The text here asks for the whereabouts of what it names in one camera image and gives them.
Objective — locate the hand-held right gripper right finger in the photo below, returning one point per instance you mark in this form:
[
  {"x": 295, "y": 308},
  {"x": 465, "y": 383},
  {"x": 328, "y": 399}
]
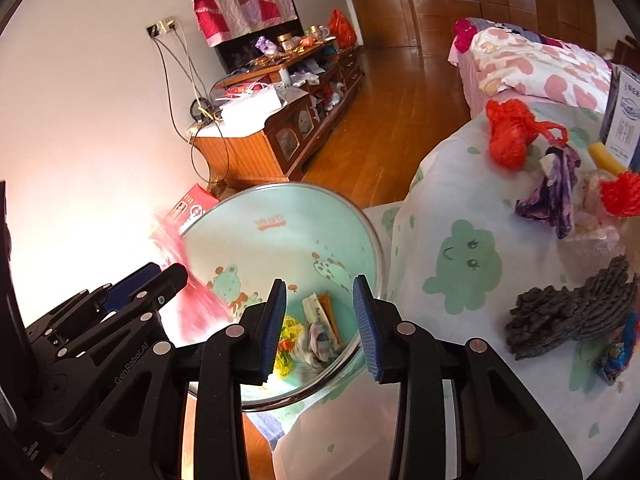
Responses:
[{"x": 367, "y": 330}]

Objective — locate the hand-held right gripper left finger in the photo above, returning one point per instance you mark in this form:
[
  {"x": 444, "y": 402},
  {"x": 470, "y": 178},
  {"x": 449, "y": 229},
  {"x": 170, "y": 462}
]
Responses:
[{"x": 275, "y": 330}]

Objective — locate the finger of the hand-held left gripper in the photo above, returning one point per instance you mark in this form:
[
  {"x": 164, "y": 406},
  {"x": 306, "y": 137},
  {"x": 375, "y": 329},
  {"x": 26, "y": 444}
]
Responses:
[
  {"x": 167, "y": 282},
  {"x": 132, "y": 280}
]

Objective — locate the pink plastic bag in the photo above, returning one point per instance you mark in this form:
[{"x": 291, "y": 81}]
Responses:
[{"x": 200, "y": 305}]

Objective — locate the mint green cartoon trash bin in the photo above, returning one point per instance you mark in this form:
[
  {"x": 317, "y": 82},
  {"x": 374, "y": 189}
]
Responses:
[{"x": 280, "y": 240}]

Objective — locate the purple plastic wrapper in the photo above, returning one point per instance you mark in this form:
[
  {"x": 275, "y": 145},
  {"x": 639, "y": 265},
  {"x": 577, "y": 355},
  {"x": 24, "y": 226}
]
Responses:
[{"x": 552, "y": 195}]

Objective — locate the yellow crumpled wrapper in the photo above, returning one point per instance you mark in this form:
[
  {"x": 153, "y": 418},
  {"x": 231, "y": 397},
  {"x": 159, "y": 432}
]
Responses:
[{"x": 290, "y": 340}]

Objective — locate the white crumpled paper wrapper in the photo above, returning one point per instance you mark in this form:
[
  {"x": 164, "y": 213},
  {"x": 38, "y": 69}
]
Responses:
[{"x": 320, "y": 320}]

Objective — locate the red printed cardboard box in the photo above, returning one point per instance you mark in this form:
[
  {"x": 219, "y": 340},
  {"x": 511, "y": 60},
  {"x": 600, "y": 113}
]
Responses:
[{"x": 192, "y": 207}]

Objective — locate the wooden TV cabinet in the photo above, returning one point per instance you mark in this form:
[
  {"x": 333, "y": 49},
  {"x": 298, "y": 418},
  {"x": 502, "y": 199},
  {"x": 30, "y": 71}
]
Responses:
[{"x": 250, "y": 155}]

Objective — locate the white flat box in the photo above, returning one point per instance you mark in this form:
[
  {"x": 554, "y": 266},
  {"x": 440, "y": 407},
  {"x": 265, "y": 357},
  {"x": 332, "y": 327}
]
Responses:
[{"x": 250, "y": 107}]

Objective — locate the grey knit glove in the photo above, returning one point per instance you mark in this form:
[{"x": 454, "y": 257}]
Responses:
[{"x": 565, "y": 310}]

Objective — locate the red mesh bag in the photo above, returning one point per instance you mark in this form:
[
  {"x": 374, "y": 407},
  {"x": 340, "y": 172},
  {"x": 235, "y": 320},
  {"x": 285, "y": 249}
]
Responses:
[
  {"x": 622, "y": 192},
  {"x": 507, "y": 135}
]

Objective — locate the black television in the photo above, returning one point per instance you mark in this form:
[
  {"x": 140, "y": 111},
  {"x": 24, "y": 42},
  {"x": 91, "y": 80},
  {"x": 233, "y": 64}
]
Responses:
[{"x": 240, "y": 52}]

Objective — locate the clear plastic bag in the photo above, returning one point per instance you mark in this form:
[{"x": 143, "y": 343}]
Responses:
[{"x": 592, "y": 240}]

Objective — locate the blue colourful snack wrapper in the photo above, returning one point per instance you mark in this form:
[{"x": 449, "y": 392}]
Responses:
[{"x": 617, "y": 355}]

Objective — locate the wooden bed with pink sheet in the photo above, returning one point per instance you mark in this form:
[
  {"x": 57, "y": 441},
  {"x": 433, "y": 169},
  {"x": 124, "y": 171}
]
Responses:
[{"x": 467, "y": 80}]

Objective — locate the glass jar with gold lid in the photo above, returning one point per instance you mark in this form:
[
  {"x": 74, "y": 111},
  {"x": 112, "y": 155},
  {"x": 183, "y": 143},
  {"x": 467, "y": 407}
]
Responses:
[{"x": 286, "y": 40}]

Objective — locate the white mug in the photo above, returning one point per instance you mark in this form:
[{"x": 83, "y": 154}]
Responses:
[{"x": 320, "y": 32}]

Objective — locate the yellow sponge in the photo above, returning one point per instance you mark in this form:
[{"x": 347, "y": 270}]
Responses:
[{"x": 605, "y": 157}]

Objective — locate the orange-red plastic bag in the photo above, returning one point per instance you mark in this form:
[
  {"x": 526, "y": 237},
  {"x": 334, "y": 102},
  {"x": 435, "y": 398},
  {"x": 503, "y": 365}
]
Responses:
[{"x": 341, "y": 27}]

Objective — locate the wooden door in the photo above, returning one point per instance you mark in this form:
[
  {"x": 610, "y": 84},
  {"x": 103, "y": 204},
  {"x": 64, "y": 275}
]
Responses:
[{"x": 380, "y": 0}]

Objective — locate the grey cartoon print blanket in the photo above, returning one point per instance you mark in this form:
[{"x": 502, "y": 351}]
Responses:
[{"x": 500, "y": 25}]

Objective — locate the tall white blue milk carton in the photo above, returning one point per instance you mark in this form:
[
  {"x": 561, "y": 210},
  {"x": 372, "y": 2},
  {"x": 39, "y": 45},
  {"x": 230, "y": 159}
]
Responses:
[{"x": 625, "y": 115}]

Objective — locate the wall socket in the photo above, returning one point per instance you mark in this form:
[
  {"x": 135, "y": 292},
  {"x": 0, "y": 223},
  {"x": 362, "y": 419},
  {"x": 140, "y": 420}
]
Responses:
[{"x": 162, "y": 26}]

